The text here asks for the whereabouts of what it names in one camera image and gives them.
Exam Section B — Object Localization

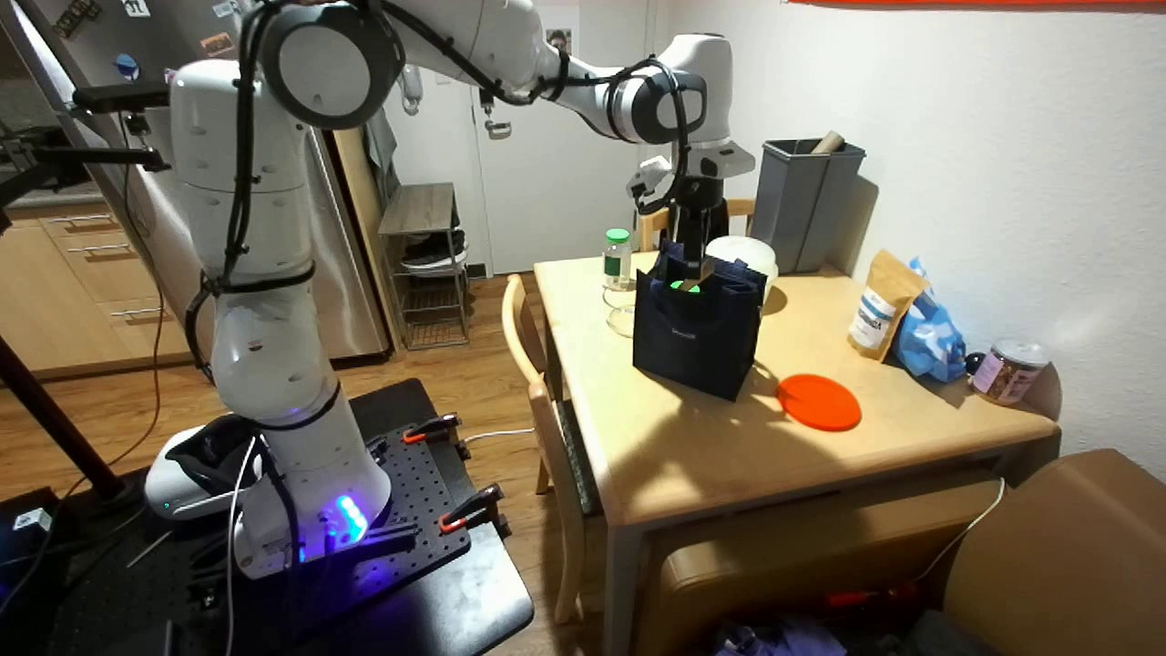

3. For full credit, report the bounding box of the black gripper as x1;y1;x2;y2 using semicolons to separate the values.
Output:
668;170;738;261

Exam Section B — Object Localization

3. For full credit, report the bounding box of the navy blue tote bag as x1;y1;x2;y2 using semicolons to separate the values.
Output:
632;241;773;404

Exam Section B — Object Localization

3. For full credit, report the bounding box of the blue plastic bag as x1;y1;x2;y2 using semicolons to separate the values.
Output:
892;254;973;387

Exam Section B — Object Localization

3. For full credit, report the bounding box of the white round bowl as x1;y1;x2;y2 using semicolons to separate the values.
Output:
704;235;785;293

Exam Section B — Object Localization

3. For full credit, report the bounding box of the green-capped clear bottle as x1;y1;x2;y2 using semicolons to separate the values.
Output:
603;223;640;293

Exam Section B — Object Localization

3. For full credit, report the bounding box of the tall grey bin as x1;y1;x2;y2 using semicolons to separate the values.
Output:
750;131;871;277

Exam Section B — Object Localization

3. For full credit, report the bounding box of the brown paper pouch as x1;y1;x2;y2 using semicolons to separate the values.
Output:
845;247;928;365

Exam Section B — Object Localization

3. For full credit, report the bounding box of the wooden slat-back chair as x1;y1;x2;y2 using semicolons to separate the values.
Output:
501;271;597;623

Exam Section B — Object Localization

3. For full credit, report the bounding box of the orange round lid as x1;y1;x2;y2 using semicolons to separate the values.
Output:
778;370;868;438

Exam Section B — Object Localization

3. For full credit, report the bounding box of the small wooden shelf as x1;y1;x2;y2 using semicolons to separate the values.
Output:
377;178;478;359

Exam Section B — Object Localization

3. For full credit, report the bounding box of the orange black clamp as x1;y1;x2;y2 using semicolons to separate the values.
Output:
398;411;474;447
438;483;510;541

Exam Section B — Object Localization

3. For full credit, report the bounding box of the pink jar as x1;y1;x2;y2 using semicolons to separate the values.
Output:
971;336;1056;408

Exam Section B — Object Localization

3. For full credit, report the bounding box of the stainless steel refrigerator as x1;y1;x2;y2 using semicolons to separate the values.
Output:
23;0;402;370

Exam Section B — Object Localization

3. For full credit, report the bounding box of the dark grey garment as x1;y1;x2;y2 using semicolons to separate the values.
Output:
706;614;768;656

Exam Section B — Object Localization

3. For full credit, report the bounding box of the blue purple cloth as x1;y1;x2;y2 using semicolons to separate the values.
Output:
759;615;858;656

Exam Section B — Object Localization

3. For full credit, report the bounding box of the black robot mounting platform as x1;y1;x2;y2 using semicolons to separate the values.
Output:
168;376;540;656

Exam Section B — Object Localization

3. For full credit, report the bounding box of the white black floor device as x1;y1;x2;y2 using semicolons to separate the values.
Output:
144;411;269;526

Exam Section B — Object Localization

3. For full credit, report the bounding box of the wooden cabinet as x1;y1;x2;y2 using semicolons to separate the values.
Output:
0;204;197;380

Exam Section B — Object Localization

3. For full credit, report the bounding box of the small white box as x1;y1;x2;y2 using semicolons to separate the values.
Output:
10;503;57;541

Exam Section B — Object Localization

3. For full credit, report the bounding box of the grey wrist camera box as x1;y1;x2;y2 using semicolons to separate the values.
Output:
625;155;677;220

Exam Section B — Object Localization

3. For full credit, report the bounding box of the white wall intercom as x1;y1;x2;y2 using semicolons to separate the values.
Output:
398;52;429;119

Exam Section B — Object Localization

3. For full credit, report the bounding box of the white power cable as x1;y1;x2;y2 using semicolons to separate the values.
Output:
914;475;1012;593

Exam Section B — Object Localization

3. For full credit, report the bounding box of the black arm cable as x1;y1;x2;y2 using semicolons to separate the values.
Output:
180;0;701;359

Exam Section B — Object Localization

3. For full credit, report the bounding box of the black camera tripod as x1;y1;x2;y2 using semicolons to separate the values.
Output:
0;76;176;503

